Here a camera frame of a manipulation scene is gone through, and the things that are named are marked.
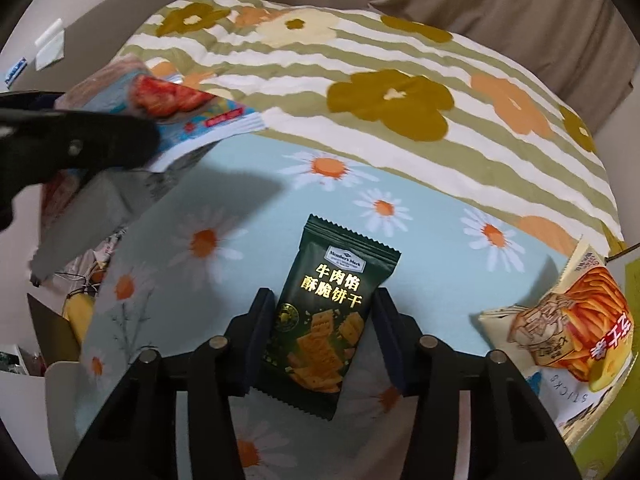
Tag strawberry blue snack bag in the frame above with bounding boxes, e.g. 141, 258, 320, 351
30, 55, 265, 281

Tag green cardboard storage box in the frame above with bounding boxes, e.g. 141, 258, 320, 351
573, 384, 639, 479

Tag orange cheese sticks bag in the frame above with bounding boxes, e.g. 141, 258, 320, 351
480, 240, 636, 448

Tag dark green biscuit packet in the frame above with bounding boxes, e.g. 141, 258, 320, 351
255, 214, 400, 420

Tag white box on floor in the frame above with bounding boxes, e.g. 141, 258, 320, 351
1, 361, 80, 479

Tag light blue daisy cloth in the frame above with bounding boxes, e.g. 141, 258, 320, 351
75, 134, 566, 479

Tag striped floral quilt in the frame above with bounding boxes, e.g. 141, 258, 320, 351
122, 0, 624, 256

